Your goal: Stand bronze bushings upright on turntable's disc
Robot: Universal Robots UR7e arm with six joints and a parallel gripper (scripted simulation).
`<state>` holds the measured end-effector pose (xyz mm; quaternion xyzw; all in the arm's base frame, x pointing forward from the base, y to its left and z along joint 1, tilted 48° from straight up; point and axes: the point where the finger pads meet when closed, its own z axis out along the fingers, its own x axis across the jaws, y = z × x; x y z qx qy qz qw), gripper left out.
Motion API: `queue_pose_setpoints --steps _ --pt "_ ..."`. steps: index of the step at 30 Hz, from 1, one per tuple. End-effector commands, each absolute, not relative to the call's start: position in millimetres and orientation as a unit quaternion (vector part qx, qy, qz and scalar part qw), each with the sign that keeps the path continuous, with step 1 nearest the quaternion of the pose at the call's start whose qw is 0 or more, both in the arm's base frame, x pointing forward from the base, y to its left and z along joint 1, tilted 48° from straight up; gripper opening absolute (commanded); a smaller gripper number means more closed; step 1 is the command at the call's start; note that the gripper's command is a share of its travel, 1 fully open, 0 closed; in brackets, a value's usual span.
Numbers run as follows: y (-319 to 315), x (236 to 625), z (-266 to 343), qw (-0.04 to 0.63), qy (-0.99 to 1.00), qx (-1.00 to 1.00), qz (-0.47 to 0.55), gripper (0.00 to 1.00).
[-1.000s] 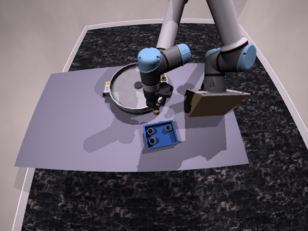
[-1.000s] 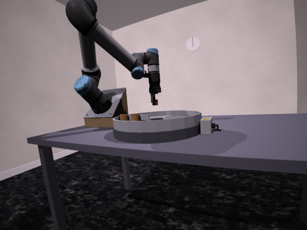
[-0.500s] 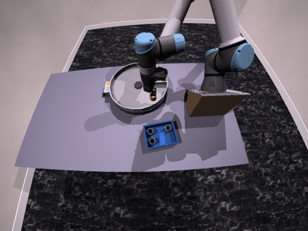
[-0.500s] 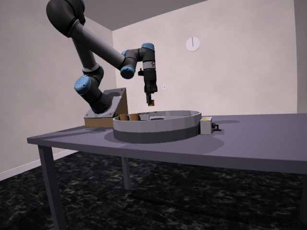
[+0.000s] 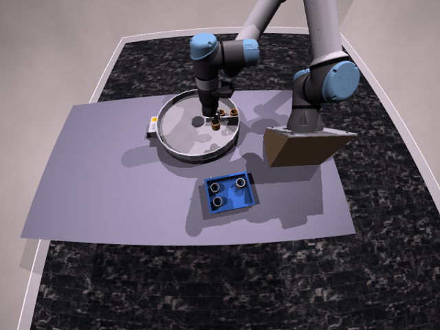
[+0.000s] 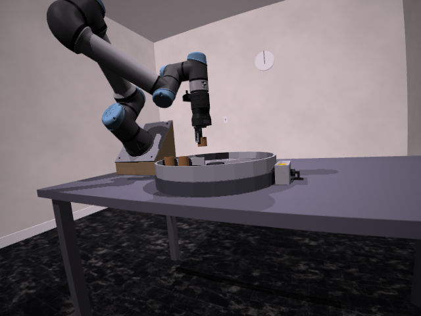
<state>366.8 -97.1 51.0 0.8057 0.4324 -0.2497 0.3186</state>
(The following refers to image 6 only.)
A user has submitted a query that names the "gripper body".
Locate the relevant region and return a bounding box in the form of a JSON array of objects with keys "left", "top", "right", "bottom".
[{"left": 182, "top": 80, "right": 212, "bottom": 126}]

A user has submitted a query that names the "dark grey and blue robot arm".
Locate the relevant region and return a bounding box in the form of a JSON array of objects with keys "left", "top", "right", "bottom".
[{"left": 47, "top": 0, "right": 208, "bottom": 157}]

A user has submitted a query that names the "bronze bushing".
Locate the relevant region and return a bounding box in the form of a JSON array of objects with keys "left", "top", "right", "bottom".
[
  {"left": 197, "top": 137, "right": 207, "bottom": 147},
  {"left": 164, "top": 157, "right": 175, "bottom": 166},
  {"left": 178, "top": 156, "right": 189, "bottom": 166}
]

